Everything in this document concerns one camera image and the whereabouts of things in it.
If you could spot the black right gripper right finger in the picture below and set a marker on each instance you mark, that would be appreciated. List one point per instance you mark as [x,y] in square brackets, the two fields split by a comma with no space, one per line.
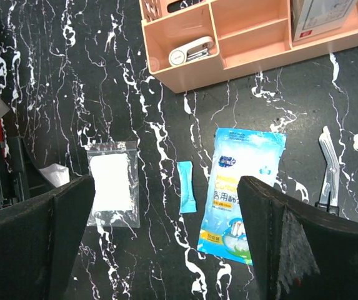
[297,250]

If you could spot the peach plastic desk organizer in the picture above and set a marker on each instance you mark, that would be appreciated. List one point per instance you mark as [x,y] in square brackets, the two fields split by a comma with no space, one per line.
[249,36]

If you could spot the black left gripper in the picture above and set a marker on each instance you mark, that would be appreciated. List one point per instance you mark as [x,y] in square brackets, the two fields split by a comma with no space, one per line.
[20,179]

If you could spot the white gauze pad packet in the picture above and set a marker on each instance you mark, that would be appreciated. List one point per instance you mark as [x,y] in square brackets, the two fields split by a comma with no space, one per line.
[56,174]

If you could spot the black handled metal scissors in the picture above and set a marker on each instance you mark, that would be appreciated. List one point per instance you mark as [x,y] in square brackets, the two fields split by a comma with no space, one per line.
[328,199]

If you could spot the clear bag white gauze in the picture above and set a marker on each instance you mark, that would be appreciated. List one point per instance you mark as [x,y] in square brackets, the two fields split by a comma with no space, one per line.
[113,166]

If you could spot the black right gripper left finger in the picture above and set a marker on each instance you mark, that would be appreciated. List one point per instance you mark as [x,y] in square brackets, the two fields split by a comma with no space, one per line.
[40,238]

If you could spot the small teal sachet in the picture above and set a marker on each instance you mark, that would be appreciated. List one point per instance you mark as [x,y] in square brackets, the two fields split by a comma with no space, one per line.
[188,202]

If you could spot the grey stapler box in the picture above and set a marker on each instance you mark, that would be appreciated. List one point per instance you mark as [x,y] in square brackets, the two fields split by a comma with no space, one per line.
[313,17]

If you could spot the blue cotton swab packet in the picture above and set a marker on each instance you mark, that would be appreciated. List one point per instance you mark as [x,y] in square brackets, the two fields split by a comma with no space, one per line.
[237,153]

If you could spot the white stapler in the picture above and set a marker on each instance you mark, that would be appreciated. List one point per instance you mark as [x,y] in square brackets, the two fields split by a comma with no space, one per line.
[193,50]

